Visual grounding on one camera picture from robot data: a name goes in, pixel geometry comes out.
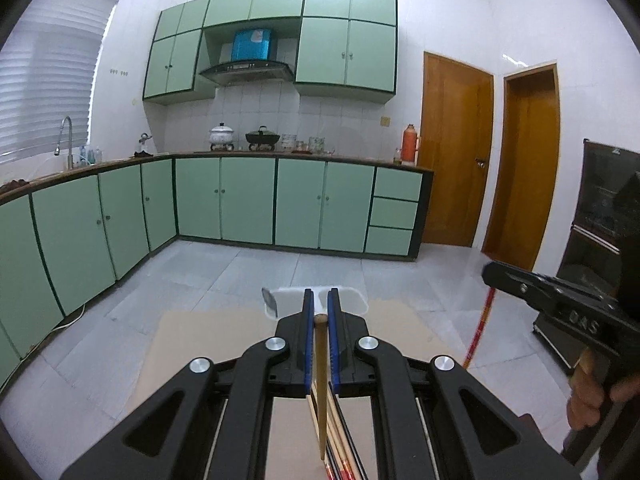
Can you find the green drawer unit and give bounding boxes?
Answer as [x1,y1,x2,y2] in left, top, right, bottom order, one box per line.
[364,165,424,259]

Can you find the tall green wall cabinet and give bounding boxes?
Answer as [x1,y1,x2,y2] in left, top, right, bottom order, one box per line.
[293,0,399,107]

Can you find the chrome kitchen faucet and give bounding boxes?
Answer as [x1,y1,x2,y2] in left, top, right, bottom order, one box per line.
[54,116,74,170]

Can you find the black wok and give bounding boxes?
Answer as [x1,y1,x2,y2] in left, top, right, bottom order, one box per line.
[245,126,282,152]

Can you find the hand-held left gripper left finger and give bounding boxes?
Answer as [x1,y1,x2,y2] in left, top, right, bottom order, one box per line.
[60,288,315,480]

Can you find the red yellow patterned chopstick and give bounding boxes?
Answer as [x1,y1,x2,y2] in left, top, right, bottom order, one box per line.
[464,286,497,369]

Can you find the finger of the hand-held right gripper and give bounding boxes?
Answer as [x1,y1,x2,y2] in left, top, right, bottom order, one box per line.
[482,261,571,311]

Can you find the dark kitchen countertop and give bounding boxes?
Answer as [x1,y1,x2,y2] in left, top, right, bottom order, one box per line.
[0,151,434,201]

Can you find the white utensil holder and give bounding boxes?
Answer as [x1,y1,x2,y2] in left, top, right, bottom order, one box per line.
[260,286,367,320]

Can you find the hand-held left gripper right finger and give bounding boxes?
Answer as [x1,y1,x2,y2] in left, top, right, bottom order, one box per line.
[327,288,583,480]

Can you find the white window blind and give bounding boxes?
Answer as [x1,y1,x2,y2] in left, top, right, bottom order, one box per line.
[0,0,122,166]

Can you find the person's right hand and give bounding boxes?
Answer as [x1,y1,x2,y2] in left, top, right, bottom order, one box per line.
[567,350,640,431]

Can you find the light wooden chopstick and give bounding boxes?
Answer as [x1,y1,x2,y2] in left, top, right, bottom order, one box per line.
[306,382,321,461]

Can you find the green base cabinets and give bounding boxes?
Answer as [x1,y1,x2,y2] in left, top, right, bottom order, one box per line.
[0,155,434,376]

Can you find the plain wooden chopstick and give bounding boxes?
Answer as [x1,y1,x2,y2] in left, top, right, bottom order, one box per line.
[314,313,329,461]

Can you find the closed wooden door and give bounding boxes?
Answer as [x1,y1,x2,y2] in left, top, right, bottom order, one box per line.
[417,51,495,248]

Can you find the dark brown chopstick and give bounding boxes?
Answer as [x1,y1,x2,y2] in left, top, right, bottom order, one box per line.
[330,396,368,480]

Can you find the orange thermos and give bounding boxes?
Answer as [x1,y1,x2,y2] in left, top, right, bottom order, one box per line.
[401,123,420,166]

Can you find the blue box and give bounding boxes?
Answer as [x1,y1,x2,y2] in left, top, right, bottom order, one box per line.
[231,28,275,62]

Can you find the black glass appliance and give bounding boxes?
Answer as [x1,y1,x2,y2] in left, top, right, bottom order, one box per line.
[532,137,640,371]

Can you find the narrow green wall cabinet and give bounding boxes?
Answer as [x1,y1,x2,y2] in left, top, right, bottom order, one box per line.
[202,0,307,36]

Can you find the wooden door with frame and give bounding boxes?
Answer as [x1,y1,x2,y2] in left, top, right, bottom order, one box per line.
[481,62,560,271]

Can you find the white lidded pot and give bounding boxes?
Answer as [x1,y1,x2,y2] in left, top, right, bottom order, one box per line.
[209,122,236,152]

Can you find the white floor cable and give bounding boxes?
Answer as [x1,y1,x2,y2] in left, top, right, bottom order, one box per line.
[50,302,87,331]

